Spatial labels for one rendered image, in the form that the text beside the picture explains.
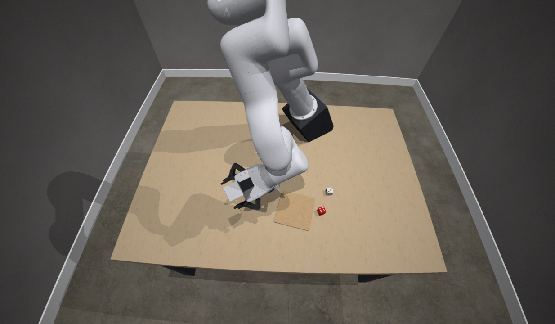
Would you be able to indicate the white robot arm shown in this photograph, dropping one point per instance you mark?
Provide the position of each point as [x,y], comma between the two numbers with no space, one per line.
[261,53]

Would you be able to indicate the tan mat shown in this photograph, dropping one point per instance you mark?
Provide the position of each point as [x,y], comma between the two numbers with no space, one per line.
[295,210]

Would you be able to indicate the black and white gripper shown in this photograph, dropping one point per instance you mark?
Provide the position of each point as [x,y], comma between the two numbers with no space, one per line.
[258,190]

